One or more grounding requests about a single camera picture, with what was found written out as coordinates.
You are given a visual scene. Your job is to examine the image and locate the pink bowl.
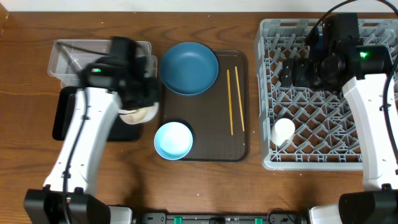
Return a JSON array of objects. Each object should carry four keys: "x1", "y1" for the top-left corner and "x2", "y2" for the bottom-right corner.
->
[{"x1": 119, "y1": 102, "x2": 159, "y2": 124}]

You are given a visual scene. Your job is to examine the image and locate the dark blue plate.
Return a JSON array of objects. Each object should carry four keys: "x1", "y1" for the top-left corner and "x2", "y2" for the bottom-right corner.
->
[{"x1": 159, "y1": 42, "x2": 219, "y2": 96}]

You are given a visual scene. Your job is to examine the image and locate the white cup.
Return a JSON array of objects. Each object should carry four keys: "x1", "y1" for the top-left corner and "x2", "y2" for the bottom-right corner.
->
[{"x1": 271, "y1": 118, "x2": 295, "y2": 146}]

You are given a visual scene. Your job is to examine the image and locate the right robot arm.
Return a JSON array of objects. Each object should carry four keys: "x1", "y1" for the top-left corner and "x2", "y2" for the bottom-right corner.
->
[{"x1": 279, "y1": 13, "x2": 397, "y2": 223}]

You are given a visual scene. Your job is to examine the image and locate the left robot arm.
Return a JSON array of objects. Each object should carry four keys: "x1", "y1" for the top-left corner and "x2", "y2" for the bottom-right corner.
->
[{"x1": 24, "y1": 37, "x2": 159, "y2": 223}]

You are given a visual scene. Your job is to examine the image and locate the clear plastic waste bin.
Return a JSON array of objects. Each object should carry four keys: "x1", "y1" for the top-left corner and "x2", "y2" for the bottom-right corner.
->
[{"x1": 47, "y1": 39, "x2": 158, "y2": 92}]

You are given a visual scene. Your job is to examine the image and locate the black plastic tray bin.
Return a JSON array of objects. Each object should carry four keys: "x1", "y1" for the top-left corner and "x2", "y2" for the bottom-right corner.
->
[{"x1": 52, "y1": 86, "x2": 140, "y2": 142}]

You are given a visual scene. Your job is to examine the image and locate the light blue bowl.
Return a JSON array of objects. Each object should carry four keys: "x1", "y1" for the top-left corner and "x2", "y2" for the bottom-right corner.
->
[{"x1": 154, "y1": 122, "x2": 193, "y2": 161}]

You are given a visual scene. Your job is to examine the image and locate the right wooden chopstick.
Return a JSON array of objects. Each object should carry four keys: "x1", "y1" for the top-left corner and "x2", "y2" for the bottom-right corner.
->
[{"x1": 234, "y1": 66, "x2": 245, "y2": 132}]

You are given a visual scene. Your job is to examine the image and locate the wooden chopstick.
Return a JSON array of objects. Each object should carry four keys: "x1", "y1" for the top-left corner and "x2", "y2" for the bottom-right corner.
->
[
  {"x1": 234, "y1": 66, "x2": 245, "y2": 132},
  {"x1": 226, "y1": 70, "x2": 234, "y2": 136}
]

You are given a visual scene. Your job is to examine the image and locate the left wooden chopstick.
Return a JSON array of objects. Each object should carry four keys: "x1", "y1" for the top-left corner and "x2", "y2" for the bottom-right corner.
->
[{"x1": 226, "y1": 70, "x2": 234, "y2": 136}]

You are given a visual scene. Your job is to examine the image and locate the dark brown serving tray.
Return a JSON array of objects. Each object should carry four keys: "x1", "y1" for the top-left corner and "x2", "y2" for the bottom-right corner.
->
[{"x1": 159, "y1": 50, "x2": 250, "y2": 162}]

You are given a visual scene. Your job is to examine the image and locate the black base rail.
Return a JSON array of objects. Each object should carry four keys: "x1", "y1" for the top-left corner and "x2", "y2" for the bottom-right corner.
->
[{"x1": 108, "y1": 212, "x2": 312, "y2": 224}]

